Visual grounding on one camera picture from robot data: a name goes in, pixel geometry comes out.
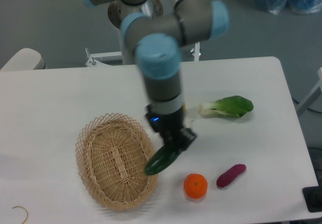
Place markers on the white table leg frame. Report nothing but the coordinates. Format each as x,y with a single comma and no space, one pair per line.
310,97

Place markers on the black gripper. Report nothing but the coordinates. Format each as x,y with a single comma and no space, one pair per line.
171,129

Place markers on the purple sweet potato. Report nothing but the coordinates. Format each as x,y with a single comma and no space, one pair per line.
230,175

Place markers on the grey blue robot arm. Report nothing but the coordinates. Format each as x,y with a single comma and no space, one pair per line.
153,43

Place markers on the green bok choy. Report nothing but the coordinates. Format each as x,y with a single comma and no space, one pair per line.
234,106

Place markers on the beige chair seat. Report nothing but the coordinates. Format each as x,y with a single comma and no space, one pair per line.
25,59

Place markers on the orange tangerine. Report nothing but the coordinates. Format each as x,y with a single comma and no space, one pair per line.
195,186

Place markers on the black device at edge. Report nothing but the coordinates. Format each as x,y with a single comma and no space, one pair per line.
312,197

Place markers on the green cucumber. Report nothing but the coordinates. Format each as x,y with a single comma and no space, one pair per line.
162,159

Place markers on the woven wicker basket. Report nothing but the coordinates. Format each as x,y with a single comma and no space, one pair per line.
111,153

